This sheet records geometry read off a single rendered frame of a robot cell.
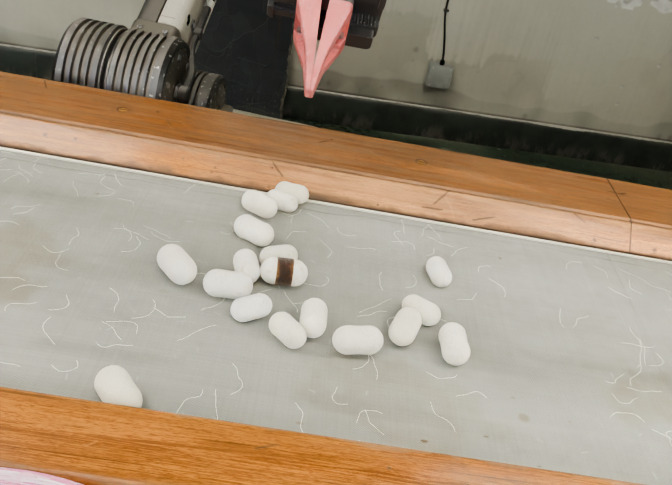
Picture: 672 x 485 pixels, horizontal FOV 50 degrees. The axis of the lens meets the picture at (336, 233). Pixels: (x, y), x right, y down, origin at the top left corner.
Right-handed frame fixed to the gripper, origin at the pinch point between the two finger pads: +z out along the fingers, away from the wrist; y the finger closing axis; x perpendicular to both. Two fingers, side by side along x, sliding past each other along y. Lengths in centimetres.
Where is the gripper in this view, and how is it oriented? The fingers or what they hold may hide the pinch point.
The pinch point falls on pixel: (310, 85)
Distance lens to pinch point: 62.5
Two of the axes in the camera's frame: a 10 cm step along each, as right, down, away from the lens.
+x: -1.1, 2.9, 9.5
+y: 9.8, 1.8, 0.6
